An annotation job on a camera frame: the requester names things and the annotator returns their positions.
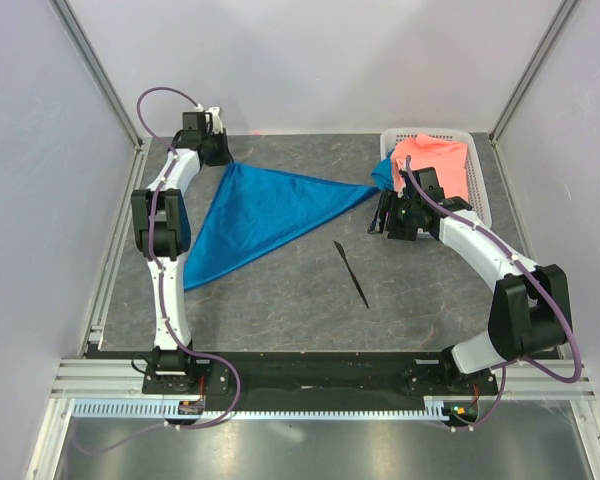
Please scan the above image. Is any right aluminium frame post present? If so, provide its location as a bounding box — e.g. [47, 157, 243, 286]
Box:
[489, 0, 580, 146]

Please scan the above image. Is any blue cloth in basket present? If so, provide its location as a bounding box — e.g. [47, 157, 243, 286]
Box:
[371, 157, 394, 191]

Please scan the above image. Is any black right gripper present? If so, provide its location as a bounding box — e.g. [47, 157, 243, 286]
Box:
[367, 188, 420, 241]

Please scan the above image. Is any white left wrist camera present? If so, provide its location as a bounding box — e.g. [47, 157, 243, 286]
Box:
[194, 105, 225, 135]

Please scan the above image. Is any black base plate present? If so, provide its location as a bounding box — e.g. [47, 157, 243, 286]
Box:
[142, 352, 498, 413]

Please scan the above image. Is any white plastic basket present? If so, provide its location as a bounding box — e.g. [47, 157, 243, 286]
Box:
[380, 127, 492, 227]

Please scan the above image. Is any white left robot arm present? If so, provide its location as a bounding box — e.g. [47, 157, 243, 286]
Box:
[131, 107, 233, 393]

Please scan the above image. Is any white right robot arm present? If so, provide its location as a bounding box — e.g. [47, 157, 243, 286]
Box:
[369, 166, 576, 394]

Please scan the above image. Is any aluminium frame post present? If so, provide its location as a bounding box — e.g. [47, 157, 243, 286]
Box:
[489, 0, 580, 146]
[49, 0, 143, 151]

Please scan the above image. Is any blue satin napkin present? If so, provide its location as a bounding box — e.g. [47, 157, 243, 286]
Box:
[183, 163, 378, 291]

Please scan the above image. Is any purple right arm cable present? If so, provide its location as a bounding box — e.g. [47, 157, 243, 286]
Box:
[402, 157, 584, 434]

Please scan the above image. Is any salmon pink cloth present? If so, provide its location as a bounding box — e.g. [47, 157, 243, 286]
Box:
[390, 134, 469, 201]

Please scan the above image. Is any white slotted cable duct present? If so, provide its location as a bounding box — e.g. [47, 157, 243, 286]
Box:
[73, 396, 449, 422]

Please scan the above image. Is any aluminium front rail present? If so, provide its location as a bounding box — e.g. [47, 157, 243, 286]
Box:
[51, 359, 596, 401]

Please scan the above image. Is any left aluminium frame post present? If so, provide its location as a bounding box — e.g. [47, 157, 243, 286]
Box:
[49, 0, 143, 151]

